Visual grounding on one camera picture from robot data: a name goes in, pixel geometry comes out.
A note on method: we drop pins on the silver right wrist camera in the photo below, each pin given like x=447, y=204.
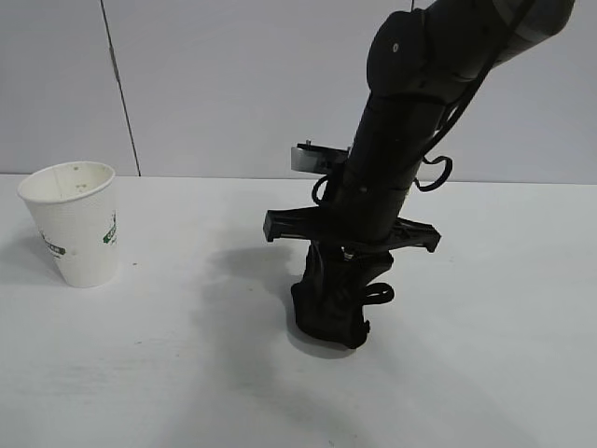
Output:
x=312, y=158

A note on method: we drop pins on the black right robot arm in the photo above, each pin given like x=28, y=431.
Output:
x=420, y=46

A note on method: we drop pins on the white paper cup green logo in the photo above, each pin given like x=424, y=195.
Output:
x=79, y=233

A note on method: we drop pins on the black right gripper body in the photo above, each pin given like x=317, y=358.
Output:
x=378, y=186

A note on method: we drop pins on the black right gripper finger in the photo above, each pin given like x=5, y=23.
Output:
x=373, y=266
x=324, y=259

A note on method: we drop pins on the black purple cloth rag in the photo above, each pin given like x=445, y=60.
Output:
x=326, y=312

